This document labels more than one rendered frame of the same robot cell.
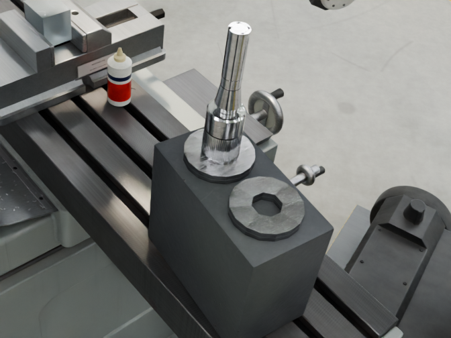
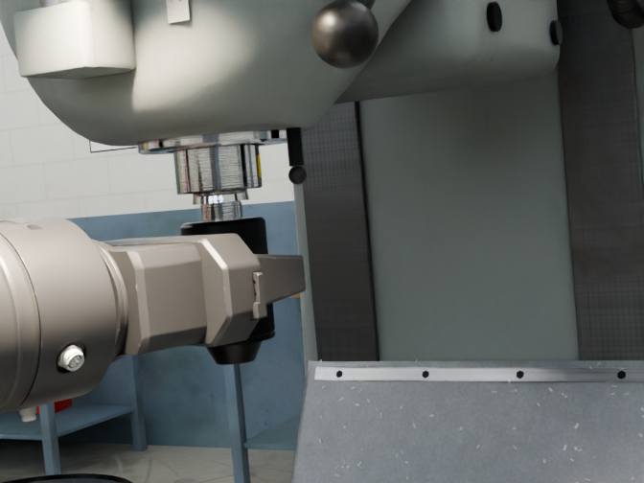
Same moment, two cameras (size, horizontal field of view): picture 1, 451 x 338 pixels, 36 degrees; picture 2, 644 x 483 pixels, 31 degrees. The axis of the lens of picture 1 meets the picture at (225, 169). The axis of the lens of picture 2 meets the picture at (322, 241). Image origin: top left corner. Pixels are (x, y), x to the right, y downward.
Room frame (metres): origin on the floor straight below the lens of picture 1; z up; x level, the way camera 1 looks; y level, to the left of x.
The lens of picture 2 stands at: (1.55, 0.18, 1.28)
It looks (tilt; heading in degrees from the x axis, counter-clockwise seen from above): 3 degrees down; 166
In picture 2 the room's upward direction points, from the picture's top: 5 degrees counter-clockwise
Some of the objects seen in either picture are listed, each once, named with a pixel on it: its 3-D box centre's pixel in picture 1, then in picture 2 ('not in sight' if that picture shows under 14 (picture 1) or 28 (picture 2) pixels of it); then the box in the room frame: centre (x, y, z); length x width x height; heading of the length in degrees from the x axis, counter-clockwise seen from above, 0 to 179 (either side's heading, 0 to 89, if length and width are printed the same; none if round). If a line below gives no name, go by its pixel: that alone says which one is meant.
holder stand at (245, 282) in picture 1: (232, 229); not in sight; (0.59, -0.02, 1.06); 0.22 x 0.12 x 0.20; 41
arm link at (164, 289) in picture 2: not in sight; (93, 307); (0.96, 0.21, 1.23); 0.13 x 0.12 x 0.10; 33
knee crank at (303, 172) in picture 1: (294, 182); not in sight; (1.21, -0.17, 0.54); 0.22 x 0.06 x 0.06; 138
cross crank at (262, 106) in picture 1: (254, 118); not in sight; (1.28, -0.05, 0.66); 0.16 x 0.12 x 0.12; 138
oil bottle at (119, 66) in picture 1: (119, 74); not in sight; (0.92, 0.20, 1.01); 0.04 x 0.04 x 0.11
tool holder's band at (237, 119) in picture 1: (226, 111); not in sight; (0.62, 0.01, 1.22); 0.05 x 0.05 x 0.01
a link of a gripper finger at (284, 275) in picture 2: not in sight; (265, 279); (0.94, 0.30, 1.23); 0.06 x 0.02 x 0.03; 123
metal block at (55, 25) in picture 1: (47, 20); not in sight; (0.96, 0.33, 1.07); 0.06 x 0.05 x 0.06; 48
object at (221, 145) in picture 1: (223, 133); not in sight; (0.62, 0.01, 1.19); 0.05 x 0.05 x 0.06
